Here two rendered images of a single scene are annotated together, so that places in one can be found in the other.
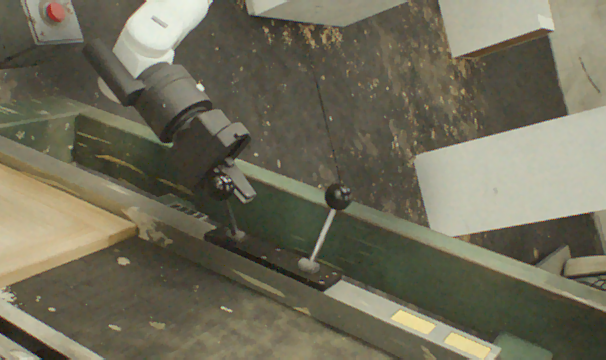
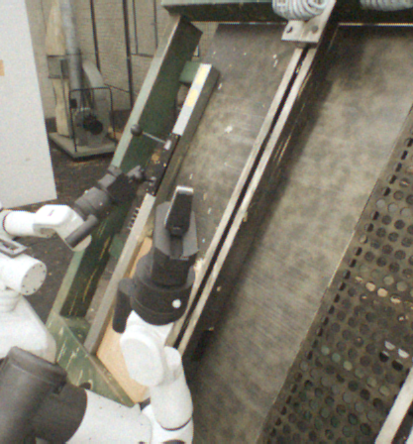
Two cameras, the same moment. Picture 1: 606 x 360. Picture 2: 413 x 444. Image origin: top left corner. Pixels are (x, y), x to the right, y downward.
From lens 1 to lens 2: 0.63 m
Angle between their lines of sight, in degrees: 31
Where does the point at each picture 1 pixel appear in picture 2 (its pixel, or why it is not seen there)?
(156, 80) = (87, 208)
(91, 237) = not seen: hidden behind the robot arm
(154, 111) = (103, 208)
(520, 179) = (20, 144)
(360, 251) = (143, 143)
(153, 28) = (56, 213)
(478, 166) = (11, 168)
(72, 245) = not seen: hidden behind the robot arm
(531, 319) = (174, 66)
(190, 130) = (112, 192)
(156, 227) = (148, 224)
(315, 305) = (185, 140)
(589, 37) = not seen: outside the picture
